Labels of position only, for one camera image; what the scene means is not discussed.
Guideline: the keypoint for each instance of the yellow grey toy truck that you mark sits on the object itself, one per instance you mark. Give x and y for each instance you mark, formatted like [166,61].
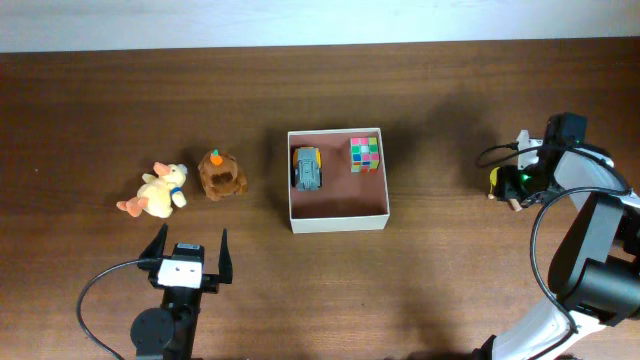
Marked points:
[307,166]

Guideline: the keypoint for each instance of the brown plush capybara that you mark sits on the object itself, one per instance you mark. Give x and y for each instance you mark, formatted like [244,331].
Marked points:
[221,176]

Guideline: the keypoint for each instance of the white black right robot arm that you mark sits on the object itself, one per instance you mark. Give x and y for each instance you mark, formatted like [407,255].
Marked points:
[593,277]

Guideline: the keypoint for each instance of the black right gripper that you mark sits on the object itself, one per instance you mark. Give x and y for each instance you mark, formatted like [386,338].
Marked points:
[509,184]

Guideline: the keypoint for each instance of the white cardboard box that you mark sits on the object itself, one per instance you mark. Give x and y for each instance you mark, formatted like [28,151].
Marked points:
[346,201]

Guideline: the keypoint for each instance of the yellow plush duck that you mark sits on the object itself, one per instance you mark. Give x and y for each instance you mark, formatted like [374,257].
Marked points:
[160,193]

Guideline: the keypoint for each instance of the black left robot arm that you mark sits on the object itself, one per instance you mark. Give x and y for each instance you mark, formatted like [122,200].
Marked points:
[168,330]

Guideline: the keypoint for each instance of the yellow wooden rattle drum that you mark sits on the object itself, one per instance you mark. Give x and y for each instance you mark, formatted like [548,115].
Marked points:
[505,186]

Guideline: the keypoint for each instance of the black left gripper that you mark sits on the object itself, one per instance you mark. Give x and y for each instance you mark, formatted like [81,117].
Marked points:
[211,282]

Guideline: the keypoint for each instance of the multicolour puzzle cube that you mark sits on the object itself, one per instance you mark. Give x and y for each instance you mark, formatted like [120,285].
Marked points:
[364,154]

